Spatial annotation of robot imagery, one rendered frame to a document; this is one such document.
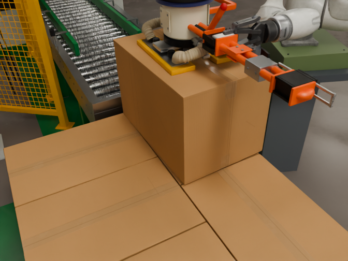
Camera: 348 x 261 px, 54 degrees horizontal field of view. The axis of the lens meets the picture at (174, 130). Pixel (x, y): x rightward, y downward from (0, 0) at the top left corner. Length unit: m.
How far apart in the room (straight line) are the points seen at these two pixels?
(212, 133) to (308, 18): 0.52
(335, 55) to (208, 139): 0.83
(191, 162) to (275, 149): 0.93
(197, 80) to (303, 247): 0.66
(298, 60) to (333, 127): 1.14
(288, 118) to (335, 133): 0.78
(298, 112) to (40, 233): 1.43
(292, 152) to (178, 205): 1.08
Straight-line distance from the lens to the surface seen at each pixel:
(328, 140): 2.66
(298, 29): 1.32
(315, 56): 1.79
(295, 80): 0.92
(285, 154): 2.20
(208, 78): 1.22
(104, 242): 1.24
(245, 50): 1.09
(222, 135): 1.32
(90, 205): 1.35
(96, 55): 2.53
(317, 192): 2.24
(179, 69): 1.25
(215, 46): 1.14
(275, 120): 2.01
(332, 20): 1.81
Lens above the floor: 1.53
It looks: 37 degrees down
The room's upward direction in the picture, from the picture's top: 2 degrees counter-clockwise
